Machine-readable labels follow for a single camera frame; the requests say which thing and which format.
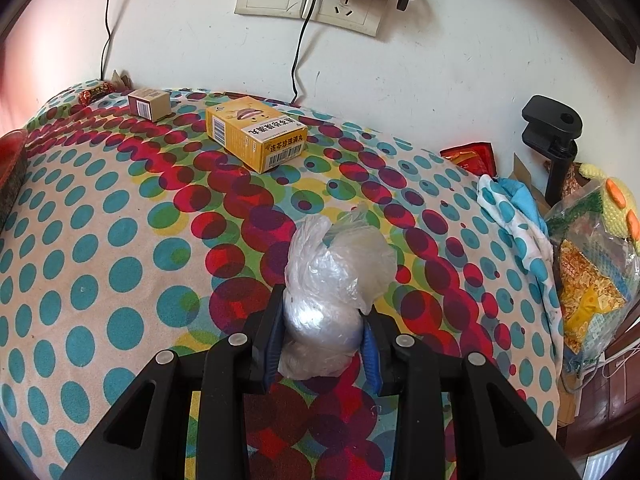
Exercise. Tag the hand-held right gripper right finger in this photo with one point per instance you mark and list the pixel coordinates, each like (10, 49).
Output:
(371, 360)

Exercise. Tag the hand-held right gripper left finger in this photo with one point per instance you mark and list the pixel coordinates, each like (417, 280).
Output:
(274, 340)

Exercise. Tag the clear plastic bag bundle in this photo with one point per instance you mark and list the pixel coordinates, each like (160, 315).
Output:
(340, 280)

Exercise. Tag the blue dotted white cloth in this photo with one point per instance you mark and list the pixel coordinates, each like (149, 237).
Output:
(525, 240)

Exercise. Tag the polka dot tablecloth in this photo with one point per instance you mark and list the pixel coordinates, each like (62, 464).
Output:
(100, 240)

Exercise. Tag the yellow medicine box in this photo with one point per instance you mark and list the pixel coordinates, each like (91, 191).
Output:
(250, 130)

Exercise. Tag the red snack packet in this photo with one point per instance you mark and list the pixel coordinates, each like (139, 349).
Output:
(470, 160)

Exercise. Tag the clear bag of yellow pieces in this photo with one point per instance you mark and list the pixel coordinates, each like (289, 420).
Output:
(590, 280)

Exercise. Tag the cardboard box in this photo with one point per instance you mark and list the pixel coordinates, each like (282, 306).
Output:
(525, 175)

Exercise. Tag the dark wooden cabinet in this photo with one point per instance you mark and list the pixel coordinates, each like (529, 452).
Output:
(610, 410)

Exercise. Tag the small brown box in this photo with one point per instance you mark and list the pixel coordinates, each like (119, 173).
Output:
(147, 105)

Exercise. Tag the yellow crochet toy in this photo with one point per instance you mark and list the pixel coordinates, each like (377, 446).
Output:
(620, 200)

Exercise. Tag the brown paper wrapper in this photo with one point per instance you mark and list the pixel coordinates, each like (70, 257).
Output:
(120, 81)

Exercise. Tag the red candy wrapper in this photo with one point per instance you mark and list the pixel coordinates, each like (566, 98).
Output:
(97, 92)

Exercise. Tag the black clamp mount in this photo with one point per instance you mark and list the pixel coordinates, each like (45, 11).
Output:
(552, 120)

